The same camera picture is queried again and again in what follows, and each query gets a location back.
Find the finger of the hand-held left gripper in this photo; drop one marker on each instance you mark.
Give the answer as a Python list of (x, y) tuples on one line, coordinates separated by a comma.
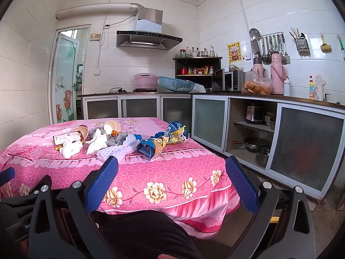
[(6, 174)]

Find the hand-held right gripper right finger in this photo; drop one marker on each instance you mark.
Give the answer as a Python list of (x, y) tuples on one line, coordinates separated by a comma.
[(242, 183)]

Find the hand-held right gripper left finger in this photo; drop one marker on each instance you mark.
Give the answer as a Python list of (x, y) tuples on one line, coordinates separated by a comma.
[(101, 186)]

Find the white tissue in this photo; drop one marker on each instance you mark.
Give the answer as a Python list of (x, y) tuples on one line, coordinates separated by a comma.
[(70, 147), (96, 141)]

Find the orange peel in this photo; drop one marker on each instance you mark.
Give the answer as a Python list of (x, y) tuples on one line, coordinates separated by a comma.
[(114, 133)]

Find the red-rimmed paper cup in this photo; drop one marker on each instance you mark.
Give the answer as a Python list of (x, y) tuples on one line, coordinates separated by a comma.
[(80, 132)]

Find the white paper cup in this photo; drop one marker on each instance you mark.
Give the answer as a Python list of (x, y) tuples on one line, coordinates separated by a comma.
[(111, 126)]

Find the blue cloth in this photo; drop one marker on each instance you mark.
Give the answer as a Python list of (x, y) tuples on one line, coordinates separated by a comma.
[(137, 137)]

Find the steel stock pot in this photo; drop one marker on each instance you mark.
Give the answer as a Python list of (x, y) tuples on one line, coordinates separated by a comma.
[(262, 157)]

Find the white foam fruit net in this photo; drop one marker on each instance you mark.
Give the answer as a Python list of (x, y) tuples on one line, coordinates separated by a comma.
[(113, 152)]

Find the steel frying pan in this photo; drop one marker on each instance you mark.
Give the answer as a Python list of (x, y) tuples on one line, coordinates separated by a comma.
[(254, 144)]

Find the small printed cardboard box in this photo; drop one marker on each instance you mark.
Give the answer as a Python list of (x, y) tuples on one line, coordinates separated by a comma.
[(62, 139)]

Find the pink floral tablecloth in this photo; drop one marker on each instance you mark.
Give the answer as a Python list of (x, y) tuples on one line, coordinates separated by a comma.
[(161, 178)]

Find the person's black trousers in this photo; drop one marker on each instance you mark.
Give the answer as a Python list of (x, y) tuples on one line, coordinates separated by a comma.
[(140, 234)]

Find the stack of bowls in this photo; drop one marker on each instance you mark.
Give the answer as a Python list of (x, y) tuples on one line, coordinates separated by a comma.
[(270, 120)]

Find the electric pressure cooker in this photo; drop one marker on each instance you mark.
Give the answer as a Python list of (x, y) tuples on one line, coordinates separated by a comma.
[(254, 113)]

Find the kitchen cabinet with open shelf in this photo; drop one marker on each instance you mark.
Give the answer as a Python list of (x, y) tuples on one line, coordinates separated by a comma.
[(304, 145)]

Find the blue and yellow snack bag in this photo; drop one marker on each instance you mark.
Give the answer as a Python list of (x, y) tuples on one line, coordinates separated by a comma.
[(175, 132)]

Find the kitchen cabinet with frosted doors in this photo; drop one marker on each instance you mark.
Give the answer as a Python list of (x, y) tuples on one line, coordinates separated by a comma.
[(140, 107)]

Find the plastic bag of fried food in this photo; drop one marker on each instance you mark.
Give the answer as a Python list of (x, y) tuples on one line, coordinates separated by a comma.
[(256, 86)]

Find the silver microwave oven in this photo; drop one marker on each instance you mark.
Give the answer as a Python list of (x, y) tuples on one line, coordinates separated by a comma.
[(231, 81)]

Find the white plastic bottle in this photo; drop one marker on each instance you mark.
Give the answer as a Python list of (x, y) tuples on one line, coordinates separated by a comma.
[(287, 87)]

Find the glass door with flower print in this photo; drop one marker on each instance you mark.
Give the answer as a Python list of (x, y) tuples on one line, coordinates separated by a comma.
[(64, 86)]

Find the black induction cooker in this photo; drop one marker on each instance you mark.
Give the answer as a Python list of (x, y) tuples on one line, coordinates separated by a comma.
[(145, 89)]

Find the tall pink thermos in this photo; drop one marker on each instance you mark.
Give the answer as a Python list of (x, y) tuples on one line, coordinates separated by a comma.
[(277, 75)]

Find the pink cooking pot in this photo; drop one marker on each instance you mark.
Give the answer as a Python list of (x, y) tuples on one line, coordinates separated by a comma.
[(145, 80)]

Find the pink thermos with dark top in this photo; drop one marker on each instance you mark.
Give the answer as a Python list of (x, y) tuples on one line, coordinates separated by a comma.
[(257, 67)]

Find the yellow detergent bottle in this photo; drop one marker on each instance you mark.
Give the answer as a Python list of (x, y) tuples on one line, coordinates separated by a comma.
[(312, 89)]

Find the blue plastic basket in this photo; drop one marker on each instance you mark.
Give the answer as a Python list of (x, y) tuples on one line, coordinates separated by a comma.
[(176, 84)]

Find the row of condiment jars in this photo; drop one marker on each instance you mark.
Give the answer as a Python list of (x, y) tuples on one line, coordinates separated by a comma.
[(196, 70)]

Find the white hanging cloth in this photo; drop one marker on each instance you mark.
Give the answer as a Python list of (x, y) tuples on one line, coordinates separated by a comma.
[(320, 86)]

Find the dark wooden spice shelf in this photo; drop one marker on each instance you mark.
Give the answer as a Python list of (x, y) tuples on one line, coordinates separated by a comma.
[(198, 58)]

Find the row of hanging kitchen utensils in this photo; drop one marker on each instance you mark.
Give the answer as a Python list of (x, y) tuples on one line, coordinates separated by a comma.
[(268, 48)]

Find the row of glass bottles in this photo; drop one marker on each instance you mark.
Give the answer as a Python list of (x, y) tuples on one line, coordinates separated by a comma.
[(198, 52)]

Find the metal chopstick holder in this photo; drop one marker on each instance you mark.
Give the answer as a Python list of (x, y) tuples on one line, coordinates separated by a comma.
[(302, 44)]

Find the steel range hood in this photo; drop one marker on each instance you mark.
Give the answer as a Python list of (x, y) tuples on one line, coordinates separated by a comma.
[(148, 39)]

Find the yellow scrubbing brush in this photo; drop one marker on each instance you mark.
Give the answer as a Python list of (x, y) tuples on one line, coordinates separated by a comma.
[(325, 48)]

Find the yellow wall poster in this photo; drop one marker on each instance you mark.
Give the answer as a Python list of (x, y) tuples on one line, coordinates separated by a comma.
[(234, 53)]

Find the beige wall box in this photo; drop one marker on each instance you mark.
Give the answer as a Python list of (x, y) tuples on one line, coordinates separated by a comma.
[(95, 37)]

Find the white exhaust duct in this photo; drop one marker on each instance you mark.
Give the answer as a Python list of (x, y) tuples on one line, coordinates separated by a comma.
[(94, 8)]

